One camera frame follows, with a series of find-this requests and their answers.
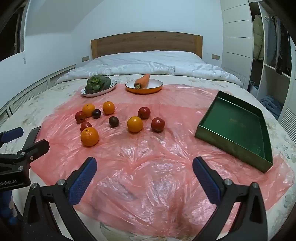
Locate carrot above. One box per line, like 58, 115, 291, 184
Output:
134, 74, 150, 89

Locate white duvet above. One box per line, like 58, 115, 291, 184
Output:
57, 50, 243, 87

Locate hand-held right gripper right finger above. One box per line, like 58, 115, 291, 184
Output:
192, 157, 274, 241

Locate white wardrobe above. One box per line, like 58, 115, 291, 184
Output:
221, 0, 296, 126

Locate pink plastic sheet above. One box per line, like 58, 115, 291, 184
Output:
30, 83, 295, 229

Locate blue cloth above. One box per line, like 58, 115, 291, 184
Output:
260, 95, 283, 120

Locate dark window opening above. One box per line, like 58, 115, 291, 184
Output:
0, 0, 25, 62

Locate wooden headboard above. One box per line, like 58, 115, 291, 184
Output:
91, 32, 203, 59

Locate green tray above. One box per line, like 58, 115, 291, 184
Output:
195, 90, 274, 173

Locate dark hanging clothes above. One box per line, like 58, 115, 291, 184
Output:
266, 15, 293, 76

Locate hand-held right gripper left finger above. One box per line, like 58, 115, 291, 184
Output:
22, 157, 97, 241

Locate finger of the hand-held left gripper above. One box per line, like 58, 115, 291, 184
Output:
0, 127, 24, 150
13, 140, 50, 163

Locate white bag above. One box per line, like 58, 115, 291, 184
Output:
247, 81, 259, 98

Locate person's left forearm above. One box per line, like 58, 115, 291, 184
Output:
0, 190, 16, 219

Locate orange plate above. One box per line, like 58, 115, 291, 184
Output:
125, 79, 164, 94

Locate white plate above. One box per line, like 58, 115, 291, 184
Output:
80, 80, 117, 97

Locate green leafy vegetable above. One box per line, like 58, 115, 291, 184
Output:
85, 75, 112, 93

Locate orange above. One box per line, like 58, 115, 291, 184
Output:
127, 116, 143, 133
82, 103, 96, 117
102, 101, 115, 115
80, 127, 100, 147

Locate pale green jacket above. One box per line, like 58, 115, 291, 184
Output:
253, 14, 265, 61

